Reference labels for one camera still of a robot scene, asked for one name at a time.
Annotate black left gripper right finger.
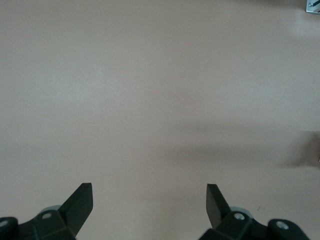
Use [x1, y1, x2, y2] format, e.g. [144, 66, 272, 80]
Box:
[198, 183, 311, 240]

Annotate metal corner bracket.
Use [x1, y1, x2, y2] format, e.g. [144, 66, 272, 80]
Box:
[305, 0, 320, 13]

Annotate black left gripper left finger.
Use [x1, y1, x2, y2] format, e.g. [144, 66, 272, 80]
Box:
[0, 182, 94, 240]

